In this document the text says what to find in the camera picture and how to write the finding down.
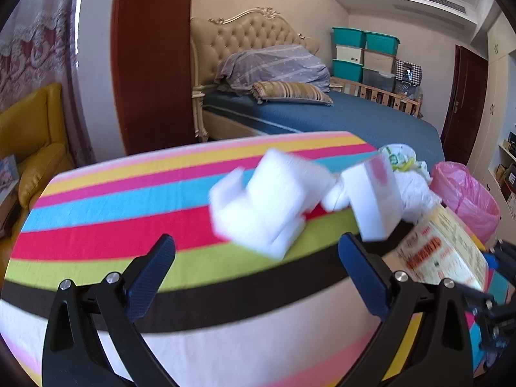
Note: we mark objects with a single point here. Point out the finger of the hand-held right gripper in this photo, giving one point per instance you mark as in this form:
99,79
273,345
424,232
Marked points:
483,302
502,256

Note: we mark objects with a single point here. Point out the yellow leather armchair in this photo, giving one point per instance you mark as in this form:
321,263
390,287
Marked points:
36,129

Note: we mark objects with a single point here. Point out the bent white foam sheet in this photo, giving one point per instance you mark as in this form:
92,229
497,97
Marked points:
266,205

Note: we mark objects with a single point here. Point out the small white foam piece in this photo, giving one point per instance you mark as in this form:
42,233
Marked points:
336,197

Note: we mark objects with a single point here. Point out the wooden crib rail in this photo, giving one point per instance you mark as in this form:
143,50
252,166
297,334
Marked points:
387,98

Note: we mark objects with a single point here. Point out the bed with blue sheet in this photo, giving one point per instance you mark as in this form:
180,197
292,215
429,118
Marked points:
363,125

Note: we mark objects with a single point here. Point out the dark wooden door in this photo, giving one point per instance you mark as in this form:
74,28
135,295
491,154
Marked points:
463,100

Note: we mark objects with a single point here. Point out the striped colourful tablecloth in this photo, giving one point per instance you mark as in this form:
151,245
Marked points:
121,217

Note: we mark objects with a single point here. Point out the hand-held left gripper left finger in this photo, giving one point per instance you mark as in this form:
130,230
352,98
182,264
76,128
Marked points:
151,276

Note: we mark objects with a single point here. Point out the stack of plastic storage boxes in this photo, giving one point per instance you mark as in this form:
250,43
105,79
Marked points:
348,36

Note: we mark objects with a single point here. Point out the red-brown wooden panel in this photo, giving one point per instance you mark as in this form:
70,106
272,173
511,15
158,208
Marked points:
153,68

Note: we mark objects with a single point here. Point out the white foam block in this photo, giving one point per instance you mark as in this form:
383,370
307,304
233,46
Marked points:
371,205

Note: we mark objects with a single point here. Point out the green white plastic bag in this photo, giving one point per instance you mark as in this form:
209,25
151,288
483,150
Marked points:
399,157

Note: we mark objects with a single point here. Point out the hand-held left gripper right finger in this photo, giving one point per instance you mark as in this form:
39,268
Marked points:
365,278

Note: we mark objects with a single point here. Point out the tufted beige headboard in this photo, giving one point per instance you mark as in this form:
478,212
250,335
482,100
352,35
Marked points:
242,32

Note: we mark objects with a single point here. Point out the black white checkered bag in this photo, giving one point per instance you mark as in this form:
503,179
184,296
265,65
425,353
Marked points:
409,70

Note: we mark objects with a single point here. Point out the grey striped pillow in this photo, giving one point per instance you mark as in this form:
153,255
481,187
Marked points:
274,64

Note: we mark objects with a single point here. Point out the white wardrobe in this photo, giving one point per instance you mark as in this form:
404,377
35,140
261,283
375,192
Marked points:
498,88

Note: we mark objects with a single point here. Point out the blue pink printed box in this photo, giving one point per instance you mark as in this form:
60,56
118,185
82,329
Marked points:
8,173

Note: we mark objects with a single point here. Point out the waste bin with pink bag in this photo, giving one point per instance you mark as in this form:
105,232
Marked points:
467,209

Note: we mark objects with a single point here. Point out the pink lace curtain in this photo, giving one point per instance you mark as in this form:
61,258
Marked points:
36,28

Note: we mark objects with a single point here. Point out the beige carton with red label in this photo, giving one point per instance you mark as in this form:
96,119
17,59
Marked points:
443,246

